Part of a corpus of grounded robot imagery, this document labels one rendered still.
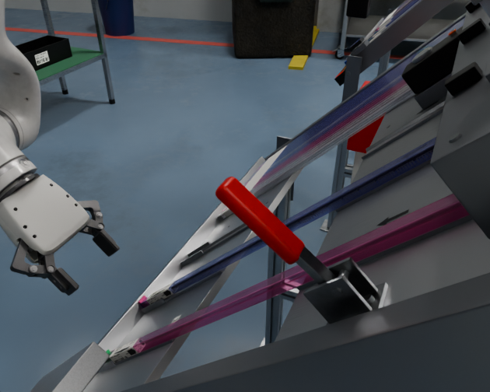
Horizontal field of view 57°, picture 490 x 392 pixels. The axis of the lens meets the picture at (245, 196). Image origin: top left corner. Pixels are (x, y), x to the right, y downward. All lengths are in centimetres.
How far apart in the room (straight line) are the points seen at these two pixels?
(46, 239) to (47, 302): 113
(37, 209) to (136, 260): 121
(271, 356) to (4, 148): 53
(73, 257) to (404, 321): 181
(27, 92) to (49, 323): 112
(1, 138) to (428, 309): 62
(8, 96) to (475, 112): 67
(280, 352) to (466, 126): 16
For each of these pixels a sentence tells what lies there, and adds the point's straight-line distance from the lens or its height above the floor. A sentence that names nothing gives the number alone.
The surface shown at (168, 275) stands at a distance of 74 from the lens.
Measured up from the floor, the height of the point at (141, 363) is 82.
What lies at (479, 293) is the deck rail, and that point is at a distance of 21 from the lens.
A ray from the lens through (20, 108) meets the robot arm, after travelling 78.
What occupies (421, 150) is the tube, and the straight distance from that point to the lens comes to 40.
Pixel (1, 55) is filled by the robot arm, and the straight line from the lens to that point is 69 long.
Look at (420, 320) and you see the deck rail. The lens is 22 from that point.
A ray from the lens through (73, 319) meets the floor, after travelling 173.
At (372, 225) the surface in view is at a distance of 36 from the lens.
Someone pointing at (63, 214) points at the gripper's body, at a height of 84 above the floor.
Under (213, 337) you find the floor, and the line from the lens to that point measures 158.
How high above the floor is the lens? 124
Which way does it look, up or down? 34 degrees down
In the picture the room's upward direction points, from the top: straight up
